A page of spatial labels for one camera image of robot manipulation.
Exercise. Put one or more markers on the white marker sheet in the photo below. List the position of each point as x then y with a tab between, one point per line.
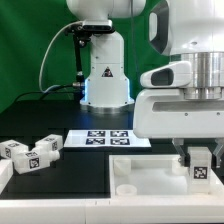
104	138

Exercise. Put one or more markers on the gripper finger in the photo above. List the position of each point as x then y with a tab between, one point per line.
178	144
219	150

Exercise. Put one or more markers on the white U-shaped fence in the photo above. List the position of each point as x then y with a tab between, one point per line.
115	210

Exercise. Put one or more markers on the white square table top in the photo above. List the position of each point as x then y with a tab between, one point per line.
153	175

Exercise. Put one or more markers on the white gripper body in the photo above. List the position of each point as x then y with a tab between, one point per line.
180	100

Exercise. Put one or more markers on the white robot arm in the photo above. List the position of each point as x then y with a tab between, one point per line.
166	57

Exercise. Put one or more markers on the black camera on stand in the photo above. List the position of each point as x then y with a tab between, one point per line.
81	32

